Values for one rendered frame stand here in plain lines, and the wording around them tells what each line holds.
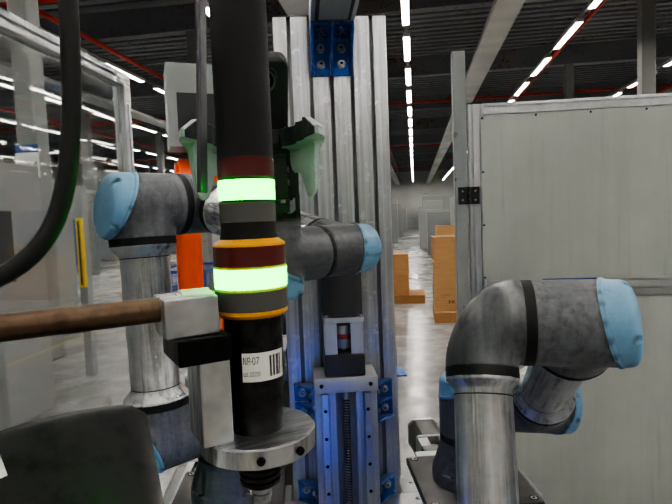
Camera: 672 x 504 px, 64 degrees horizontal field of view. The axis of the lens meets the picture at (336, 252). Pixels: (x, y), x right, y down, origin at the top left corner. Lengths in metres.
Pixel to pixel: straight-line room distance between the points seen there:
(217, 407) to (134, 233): 0.68
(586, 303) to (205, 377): 0.53
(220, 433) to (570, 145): 2.01
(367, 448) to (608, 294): 0.65
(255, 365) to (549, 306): 0.48
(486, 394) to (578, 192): 1.58
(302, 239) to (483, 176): 1.51
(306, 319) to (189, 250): 3.22
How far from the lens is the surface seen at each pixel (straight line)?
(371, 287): 1.21
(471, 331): 0.72
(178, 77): 4.32
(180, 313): 0.30
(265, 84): 0.33
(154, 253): 0.99
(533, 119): 2.20
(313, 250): 0.70
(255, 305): 0.31
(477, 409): 0.72
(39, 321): 0.30
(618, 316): 0.74
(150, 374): 1.01
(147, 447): 0.48
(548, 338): 0.73
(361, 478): 1.26
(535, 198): 2.18
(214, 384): 0.32
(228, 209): 0.31
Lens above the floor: 1.59
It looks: 4 degrees down
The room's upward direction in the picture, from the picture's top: 2 degrees counter-clockwise
